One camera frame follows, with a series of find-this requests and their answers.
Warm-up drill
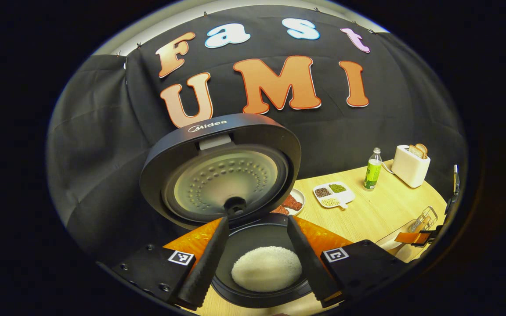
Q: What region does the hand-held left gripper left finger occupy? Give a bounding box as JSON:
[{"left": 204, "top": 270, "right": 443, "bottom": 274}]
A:
[{"left": 96, "top": 216, "right": 230, "bottom": 310}]

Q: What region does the white toaster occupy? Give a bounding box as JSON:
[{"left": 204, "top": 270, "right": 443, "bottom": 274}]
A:
[{"left": 391, "top": 145, "right": 431, "bottom": 188}]

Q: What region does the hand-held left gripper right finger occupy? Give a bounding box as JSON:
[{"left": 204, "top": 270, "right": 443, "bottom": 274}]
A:
[{"left": 286, "top": 215, "right": 412, "bottom": 308}]

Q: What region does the black rice cooker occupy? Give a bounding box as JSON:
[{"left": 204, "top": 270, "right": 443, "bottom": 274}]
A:
[{"left": 139, "top": 113, "right": 314, "bottom": 309}]

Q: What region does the white round plate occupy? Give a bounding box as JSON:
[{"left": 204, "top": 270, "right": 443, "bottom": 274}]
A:
[{"left": 271, "top": 188, "right": 306, "bottom": 216}]

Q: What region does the green label water bottle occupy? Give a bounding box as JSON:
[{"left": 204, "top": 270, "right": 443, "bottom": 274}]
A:
[{"left": 363, "top": 147, "right": 383, "bottom": 190}]

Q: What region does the wire chopstick holder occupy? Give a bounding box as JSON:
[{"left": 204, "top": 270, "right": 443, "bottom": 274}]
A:
[{"left": 409, "top": 206, "right": 439, "bottom": 233}]

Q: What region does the black backdrop cloth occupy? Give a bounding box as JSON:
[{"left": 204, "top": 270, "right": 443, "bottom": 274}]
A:
[{"left": 46, "top": 4, "right": 466, "bottom": 264}]

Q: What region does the white rice heap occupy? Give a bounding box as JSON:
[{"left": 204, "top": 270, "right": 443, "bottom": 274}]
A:
[{"left": 231, "top": 246, "right": 303, "bottom": 293}]

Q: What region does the white divided grain dish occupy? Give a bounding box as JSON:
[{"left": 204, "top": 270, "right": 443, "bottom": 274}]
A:
[{"left": 313, "top": 181, "right": 356, "bottom": 209}]

